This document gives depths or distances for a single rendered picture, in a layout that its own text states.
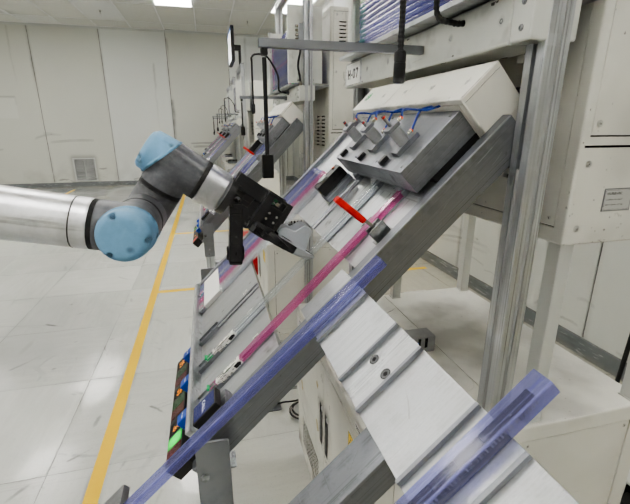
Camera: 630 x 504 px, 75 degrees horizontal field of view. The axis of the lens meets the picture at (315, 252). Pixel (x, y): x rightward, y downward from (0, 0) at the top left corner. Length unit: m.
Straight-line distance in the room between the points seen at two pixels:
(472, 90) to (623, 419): 0.80
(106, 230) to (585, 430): 1.01
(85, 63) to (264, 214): 9.01
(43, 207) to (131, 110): 8.84
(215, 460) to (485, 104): 0.67
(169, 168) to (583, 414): 0.96
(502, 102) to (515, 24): 0.11
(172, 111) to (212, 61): 1.31
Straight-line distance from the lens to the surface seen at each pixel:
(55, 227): 0.65
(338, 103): 2.10
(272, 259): 2.13
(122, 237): 0.61
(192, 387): 0.83
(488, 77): 0.71
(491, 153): 0.70
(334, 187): 0.96
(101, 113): 9.58
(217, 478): 0.72
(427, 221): 0.66
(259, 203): 0.76
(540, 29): 0.69
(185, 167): 0.73
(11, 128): 10.04
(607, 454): 1.22
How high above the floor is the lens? 1.20
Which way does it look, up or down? 17 degrees down
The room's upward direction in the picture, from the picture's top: straight up
